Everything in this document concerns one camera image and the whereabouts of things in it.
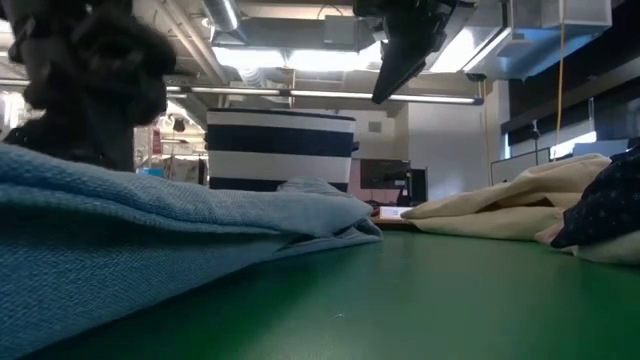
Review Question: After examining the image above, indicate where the white button shirt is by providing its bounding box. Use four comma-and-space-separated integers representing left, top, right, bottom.
571, 229, 640, 266

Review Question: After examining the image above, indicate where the white ceiling air unit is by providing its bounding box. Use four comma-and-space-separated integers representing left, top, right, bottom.
429, 0, 612, 81

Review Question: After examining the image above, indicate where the black computer monitor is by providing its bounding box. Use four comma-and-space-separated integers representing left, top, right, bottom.
359, 158, 412, 202

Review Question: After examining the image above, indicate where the navy dotted shirt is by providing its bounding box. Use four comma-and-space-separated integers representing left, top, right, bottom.
549, 144, 640, 250

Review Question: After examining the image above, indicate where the green table mat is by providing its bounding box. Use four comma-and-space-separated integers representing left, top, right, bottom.
19, 229, 640, 360

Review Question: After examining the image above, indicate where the yellow hanging cable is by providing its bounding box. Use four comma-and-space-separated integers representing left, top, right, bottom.
556, 0, 567, 161

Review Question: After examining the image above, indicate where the bright ceiling light panel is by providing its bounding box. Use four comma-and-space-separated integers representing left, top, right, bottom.
212, 46, 384, 72

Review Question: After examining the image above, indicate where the light wooden desk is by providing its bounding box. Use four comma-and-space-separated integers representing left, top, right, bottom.
164, 84, 485, 106

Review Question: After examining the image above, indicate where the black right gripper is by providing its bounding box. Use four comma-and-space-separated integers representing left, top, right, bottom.
351, 0, 479, 106

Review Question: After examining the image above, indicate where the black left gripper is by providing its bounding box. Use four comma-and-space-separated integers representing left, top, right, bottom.
0, 0, 180, 174

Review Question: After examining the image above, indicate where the grey garment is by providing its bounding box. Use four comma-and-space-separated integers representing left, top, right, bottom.
0, 143, 385, 360

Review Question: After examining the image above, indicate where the pink background panel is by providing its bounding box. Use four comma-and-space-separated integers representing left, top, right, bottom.
347, 159, 362, 200

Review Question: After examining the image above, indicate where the metal framed panel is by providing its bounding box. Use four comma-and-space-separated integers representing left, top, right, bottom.
489, 146, 551, 185

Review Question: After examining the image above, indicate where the navy white striped laundry basket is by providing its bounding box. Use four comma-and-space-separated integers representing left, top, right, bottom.
205, 107, 358, 194

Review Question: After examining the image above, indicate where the cream shirt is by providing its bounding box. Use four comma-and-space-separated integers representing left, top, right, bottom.
399, 153, 614, 243

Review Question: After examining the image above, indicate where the smooth silver ventilation duct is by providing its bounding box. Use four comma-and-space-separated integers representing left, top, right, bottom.
202, 0, 246, 34

